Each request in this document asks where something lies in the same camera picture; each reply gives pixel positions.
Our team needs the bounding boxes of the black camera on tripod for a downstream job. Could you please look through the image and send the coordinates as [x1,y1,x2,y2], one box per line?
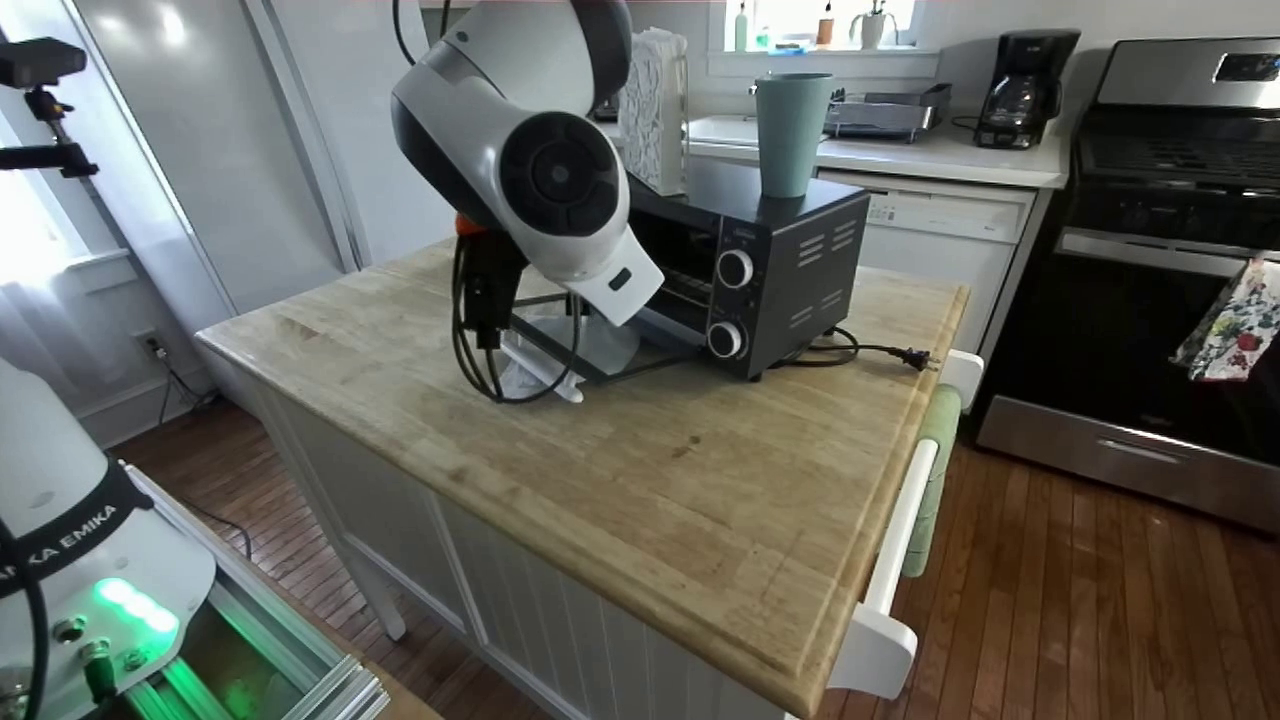
[0,35,96,177]

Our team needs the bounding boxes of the grey dish drying rack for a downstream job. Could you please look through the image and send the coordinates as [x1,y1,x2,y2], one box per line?
[825,82,952,141]

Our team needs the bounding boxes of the floral dish towel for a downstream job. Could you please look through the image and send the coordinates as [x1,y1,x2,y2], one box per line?
[1170,251,1280,383]

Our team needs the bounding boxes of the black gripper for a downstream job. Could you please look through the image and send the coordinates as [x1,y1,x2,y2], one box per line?
[457,214,524,348]

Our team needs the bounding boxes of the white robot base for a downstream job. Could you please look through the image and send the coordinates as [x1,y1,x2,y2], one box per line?
[0,355,392,720]

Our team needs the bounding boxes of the black coffee maker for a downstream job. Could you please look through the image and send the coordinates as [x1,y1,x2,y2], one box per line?
[970,26,1075,151]

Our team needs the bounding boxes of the green hanging towel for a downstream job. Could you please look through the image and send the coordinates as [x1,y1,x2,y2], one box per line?
[905,387,964,577]

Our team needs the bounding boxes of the teal plastic cup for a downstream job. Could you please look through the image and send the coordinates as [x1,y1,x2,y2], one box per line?
[755,71,832,200]

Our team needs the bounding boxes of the black oven power cord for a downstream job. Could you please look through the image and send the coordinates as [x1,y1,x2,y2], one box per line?
[784,323,931,375]

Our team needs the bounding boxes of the stainless steel kitchen stove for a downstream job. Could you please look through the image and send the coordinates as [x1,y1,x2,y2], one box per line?
[975,35,1280,532]

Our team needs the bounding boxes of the black toaster oven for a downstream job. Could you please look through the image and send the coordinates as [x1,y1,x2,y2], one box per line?
[513,162,870,387]

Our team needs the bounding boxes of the white dishwasher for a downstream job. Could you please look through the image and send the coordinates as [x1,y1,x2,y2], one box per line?
[836,170,1033,355]

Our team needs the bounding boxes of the white kitchen island cabinet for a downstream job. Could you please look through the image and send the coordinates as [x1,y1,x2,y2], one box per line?
[243,383,790,720]

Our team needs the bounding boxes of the white island towel bar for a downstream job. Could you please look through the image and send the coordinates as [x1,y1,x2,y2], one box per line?
[832,353,983,700]

